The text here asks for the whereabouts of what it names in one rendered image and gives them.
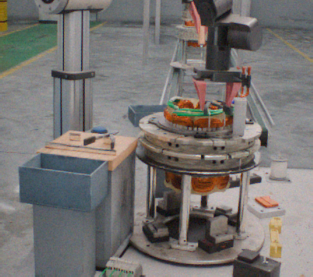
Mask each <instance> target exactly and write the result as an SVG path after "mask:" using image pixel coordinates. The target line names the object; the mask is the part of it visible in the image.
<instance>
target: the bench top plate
mask: <svg viewBox="0 0 313 277"><path fill-rule="evenodd" d="M263 171H264V172H270V169H269V168H260V170H259V171H253V170H251V171H250V172H254V173H256V174H258V175H260V176H262V183H259V184H252V185H249V193H248V197H259V196H266V195H267V196H269V197H270V196H271V197H270V199H271V200H275V201H276V202H278V203H279V206H281V207H283V208H284V209H286V215H285V216H276V217H275V218H282V232H281V234H279V243H280V244H282V258H274V257H273V260H276V261H278V262H281V263H282V264H281V269H280V276H279V277H299V276H301V275H302V274H303V276H306V277H313V170H295V169H286V173H287V174H289V176H290V178H291V180H292V184H279V183H268V182H266V180H265V177H264V172H263ZM239 192H240V187H237V188H230V189H226V191H225V192H216V193H213V194H211V195H209V202H211V203H215V204H224V205H226V206H228V207H232V208H234V209H237V210H238V201H239ZM271 192H272V193H273V194H274V195H271V194H270V193H271ZM145 205H146V186H143V187H142V188H139V189H136V190H135V211H137V210H139V209H142V208H143V207H145ZM247 214H249V215H250V216H252V217H253V218H255V220H256V221H258V222H259V223H260V225H261V226H262V227H263V229H264V230H265V241H264V244H263V245H262V247H261V248H260V249H258V250H257V252H258V253H260V256H264V255H265V256H266V257H269V258H271V257H270V256H269V255H270V243H271V241H270V231H269V224H270V219H272V217H271V218H262V219H259V218H258V217H256V215H254V214H253V213H251V212H250V211H248V210H247ZM267 219H268V220H267ZM300 225H301V226H300ZM308 225H309V226H308ZM287 237H292V238H287ZM299 239H300V240H299ZM295 243H296V244H297V245H296V244H295ZM298 243H299V244H298ZM303 249H304V250H303ZM299 250H300V251H299ZM300 252H301V253H300ZM299 255H300V256H299ZM122 258H125V259H128V260H133V261H139V262H141V264H142V266H143V273H142V274H144V275H146V277H234V276H233V262H227V263H222V264H186V263H180V262H173V261H169V260H165V259H161V258H159V257H153V256H151V255H148V254H147V253H144V252H143V251H141V250H139V249H138V248H136V247H135V246H134V245H133V244H131V245H130V246H129V247H128V249H127V250H126V252H125V253H124V256H122ZM271 259H272V258H271ZM307 262H309V263H307ZM287 265H288V266H287ZM289 266H290V267H289ZM291 267H292V268H293V269H292V268H291ZM307 270H308V271H307ZM15 277H35V267H34V246H33V248H32V249H31V250H30V251H29V254H28V255H27V256H26V260H25V261H24V262H23V263H22V266H21V267H20V269H19V270H18V272H17V274H16V276H15Z"/></svg>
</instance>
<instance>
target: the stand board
mask: <svg viewBox="0 0 313 277"><path fill-rule="evenodd" d="M69 133H81V141H80V142H79V141H72V140H69ZM93 135H94V136H99V135H103V134H97V133H85V132H78V131H71V130H70V131H68V132H67V133H64V135H62V136H61V137H59V138H57V139H56V140H54V141H53V142H54V143H61V144H72V145H78V146H84V139H86V138H88V137H91V136H93ZM113 136H114V137H115V147H114V150H116V156H114V155H108V154H96V153H89V152H83V151H72V150H65V149H55V148H48V147H45V146H44V147H43V148H41V149H39V150H38V151H37V152H36V154H38V153H40V152H44V153H50V154H61V155H67V156H78V157H85V158H95V159H101V160H108V170H111V171H113V170H114V169H115V168H116V167H117V166H118V165H119V164H120V163H121V162H122V161H123V160H124V159H125V158H126V157H127V156H128V155H129V154H130V153H131V152H133V151H134V150H135V149H136V148H137V147H138V138H136V137H123V136H116V135H113ZM87 147H96V148H103V149H111V145H109V144H103V139H99V140H96V142H95V143H93V144H90V145H87Z"/></svg>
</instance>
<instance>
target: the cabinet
mask: <svg viewBox="0 0 313 277"><path fill-rule="evenodd" d="M135 189H136V149H135V150H134V151H133V152H131V153H130V154H129V155H128V156H127V157H126V158H125V159H124V160H123V161H122V162H121V163H120V164H119V165H118V166H117V167H116V168H115V169H114V170H113V171H111V170H108V196H107V197H106V198H105V199H104V200H103V201H102V202H100V204H99V205H98V206H97V207H96V208H95V216H96V271H102V272H103V271H104V270H105V266H106V264H107V262H108V261H109V259H110V257H113V256H114V257H119V258H121V257H122V256H124V253H125V252H126V250H127V249H128V247H129V246H130V245H131V243H130V242H129V239H130V238H131V236H132V234H133V233H134V213H135Z"/></svg>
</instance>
